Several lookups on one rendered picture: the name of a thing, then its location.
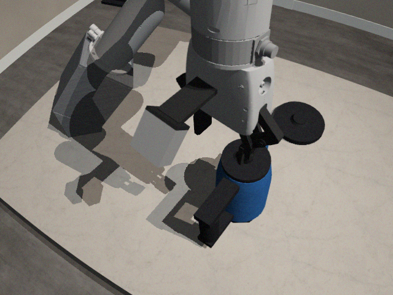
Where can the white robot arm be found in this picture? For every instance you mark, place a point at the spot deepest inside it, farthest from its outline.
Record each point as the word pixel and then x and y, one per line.
pixel 223 31

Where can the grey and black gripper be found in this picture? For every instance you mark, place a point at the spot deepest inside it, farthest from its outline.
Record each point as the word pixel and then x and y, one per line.
pixel 243 101

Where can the blue kettle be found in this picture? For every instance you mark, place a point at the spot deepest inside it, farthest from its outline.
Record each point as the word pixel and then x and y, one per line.
pixel 240 194

